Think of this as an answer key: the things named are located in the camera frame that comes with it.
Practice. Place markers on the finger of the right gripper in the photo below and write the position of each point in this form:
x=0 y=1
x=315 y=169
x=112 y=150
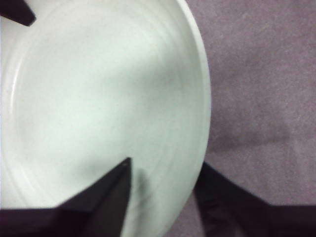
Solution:
x=14 y=10

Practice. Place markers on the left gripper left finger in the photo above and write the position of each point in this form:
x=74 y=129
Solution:
x=74 y=217

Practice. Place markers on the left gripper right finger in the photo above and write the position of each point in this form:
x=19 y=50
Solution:
x=247 y=217

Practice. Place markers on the pale green plate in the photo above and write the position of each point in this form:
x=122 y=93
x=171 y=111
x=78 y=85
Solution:
x=98 y=86

